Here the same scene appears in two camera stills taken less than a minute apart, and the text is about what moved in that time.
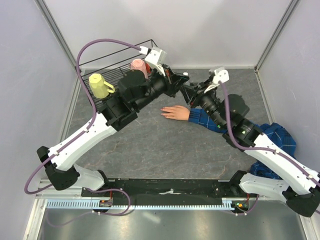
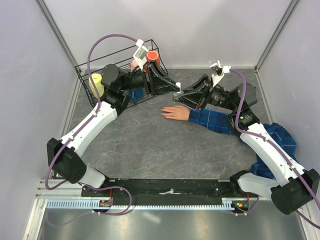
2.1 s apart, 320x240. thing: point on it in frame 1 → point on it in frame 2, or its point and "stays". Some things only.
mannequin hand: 178,112 stays
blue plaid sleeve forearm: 198,116 stays
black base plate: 168,190 stays
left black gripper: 172,80 → 156,83
